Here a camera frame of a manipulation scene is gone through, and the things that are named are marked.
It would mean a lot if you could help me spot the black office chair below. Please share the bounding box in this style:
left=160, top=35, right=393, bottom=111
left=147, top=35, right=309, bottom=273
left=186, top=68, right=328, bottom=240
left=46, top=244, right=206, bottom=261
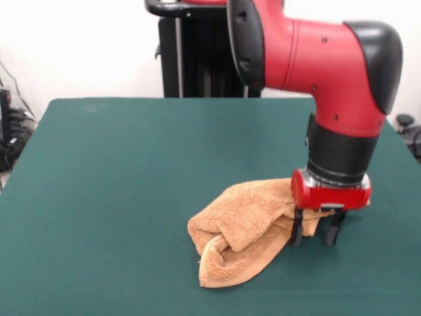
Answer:
left=396, top=113, right=421, bottom=165

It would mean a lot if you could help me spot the orange terry towel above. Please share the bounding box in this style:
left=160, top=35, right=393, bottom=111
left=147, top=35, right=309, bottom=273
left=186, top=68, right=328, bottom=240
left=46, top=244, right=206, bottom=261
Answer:
left=186, top=177, right=372, bottom=289

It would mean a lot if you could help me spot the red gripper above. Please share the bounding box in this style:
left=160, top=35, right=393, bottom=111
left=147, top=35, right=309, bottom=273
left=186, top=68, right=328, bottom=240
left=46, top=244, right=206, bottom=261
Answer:
left=289, top=169, right=372, bottom=247

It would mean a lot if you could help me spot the dark green table cloth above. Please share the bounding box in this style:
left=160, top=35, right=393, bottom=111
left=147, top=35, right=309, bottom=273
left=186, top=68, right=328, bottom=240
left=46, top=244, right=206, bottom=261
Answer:
left=0, top=97, right=421, bottom=316

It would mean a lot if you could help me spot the black cable bundle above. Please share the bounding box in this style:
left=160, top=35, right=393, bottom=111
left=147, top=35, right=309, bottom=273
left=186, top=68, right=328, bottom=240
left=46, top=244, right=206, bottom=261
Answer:
left=0, top=108, right=37, bottom=172

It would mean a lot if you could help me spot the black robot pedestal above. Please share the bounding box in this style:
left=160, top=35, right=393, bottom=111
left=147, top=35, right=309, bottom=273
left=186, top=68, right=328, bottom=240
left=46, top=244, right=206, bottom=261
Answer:
left=154, top=14, right=264, bottom=99

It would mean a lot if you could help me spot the black electronics box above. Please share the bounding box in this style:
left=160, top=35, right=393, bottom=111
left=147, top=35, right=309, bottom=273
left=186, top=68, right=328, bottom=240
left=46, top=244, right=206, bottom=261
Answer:
left=0, top=87, right=12, bottom=139

